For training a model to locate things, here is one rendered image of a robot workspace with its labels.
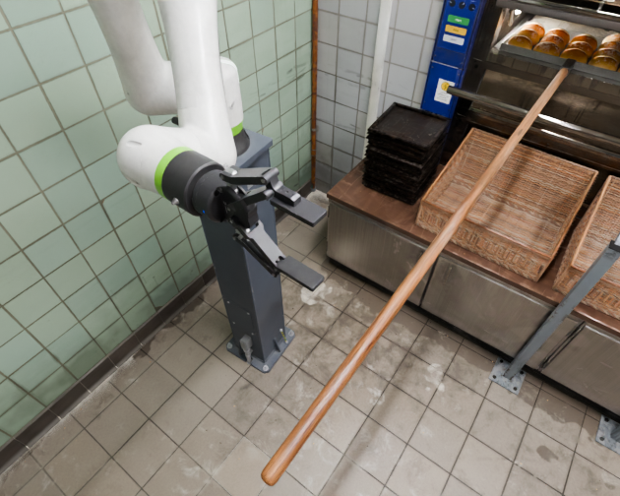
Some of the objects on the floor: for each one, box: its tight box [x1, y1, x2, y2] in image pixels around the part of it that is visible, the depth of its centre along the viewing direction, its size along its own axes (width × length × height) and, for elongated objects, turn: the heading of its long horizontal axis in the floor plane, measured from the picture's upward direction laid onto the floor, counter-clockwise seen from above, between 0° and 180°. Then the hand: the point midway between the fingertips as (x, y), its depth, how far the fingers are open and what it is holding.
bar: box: [446, 86, 620, 461], centre depth 163 cm, size 31×127×118 cm, turn 54°
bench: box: [326, 156, 620, 434], centre depth 190 cm, size 56×242×58 cm, turn 54°
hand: (313, 250), depth 56 cm, fingers open, 13 cm apart
